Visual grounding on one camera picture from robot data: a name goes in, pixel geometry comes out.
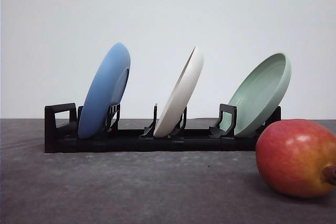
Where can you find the green plate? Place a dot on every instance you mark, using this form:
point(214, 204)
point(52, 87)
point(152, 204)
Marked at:
point(256, 99)

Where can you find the black plastic dish rack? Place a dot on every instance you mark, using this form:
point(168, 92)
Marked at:
point(63, 134)

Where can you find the white plate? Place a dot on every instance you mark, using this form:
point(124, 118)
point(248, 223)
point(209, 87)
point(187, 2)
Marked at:
point(180, 96)

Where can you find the blue plate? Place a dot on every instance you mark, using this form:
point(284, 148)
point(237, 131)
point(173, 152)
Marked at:
point(106, 88)

